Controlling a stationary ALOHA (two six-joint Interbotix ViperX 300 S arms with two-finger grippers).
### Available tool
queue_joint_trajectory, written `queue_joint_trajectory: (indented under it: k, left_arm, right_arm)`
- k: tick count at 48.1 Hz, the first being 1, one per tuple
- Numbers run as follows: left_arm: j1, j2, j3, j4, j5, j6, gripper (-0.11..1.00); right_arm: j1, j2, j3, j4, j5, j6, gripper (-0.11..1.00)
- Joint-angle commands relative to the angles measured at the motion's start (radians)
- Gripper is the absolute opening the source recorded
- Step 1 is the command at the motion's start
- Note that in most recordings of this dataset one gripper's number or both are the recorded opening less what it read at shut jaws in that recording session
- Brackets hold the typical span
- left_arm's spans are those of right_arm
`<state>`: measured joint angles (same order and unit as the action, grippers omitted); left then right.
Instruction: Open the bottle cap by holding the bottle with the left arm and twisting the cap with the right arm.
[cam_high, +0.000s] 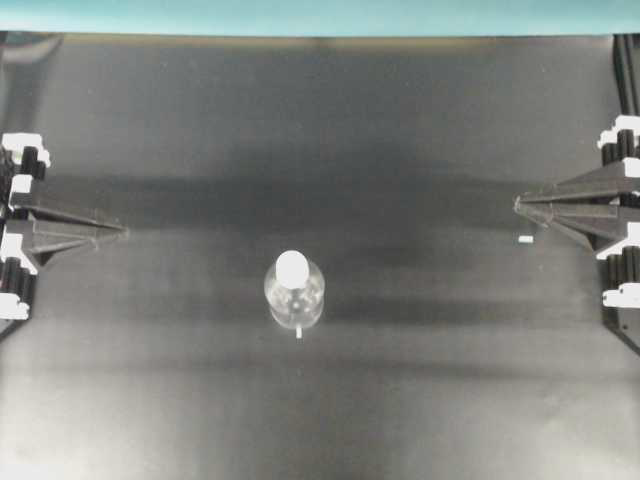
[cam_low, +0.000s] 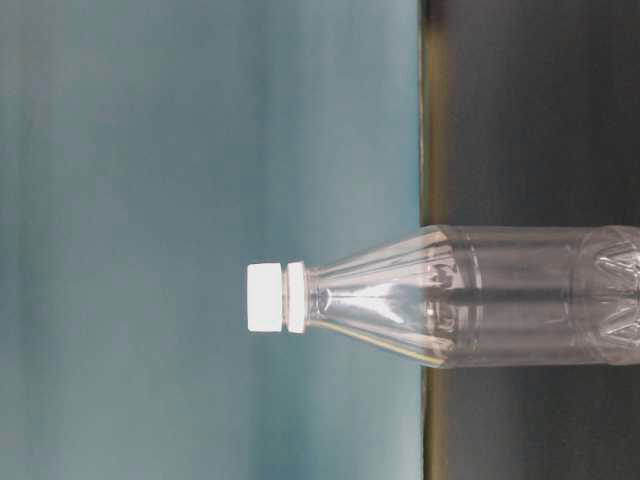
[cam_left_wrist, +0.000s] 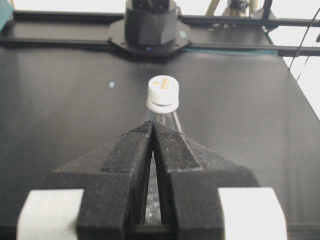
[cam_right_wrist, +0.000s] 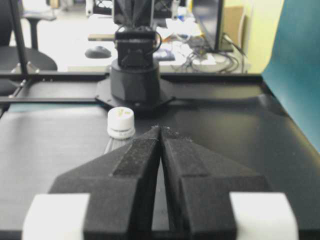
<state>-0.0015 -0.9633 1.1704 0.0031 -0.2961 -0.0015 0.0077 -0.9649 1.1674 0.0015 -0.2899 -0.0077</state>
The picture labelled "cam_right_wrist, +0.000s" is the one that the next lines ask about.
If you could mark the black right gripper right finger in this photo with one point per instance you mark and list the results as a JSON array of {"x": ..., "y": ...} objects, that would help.
[{"x": 215, "y": 198}]

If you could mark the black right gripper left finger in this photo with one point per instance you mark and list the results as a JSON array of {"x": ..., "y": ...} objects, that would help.
[{"x": 107, "y": 198}]

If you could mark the white bottle cap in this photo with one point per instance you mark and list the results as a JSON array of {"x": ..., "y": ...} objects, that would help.
[{"x": 121, "y": 123}]

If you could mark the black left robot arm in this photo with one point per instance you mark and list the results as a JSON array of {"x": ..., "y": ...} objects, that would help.
[{"x": 134, "y": 79}]

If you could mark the black computer mouse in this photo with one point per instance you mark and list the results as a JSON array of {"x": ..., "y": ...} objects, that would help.
[{"x": 97, "y": 52}]

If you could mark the black computer monitor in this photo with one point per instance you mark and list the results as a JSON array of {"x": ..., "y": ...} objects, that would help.
[{"x": 209, "y": 15}]

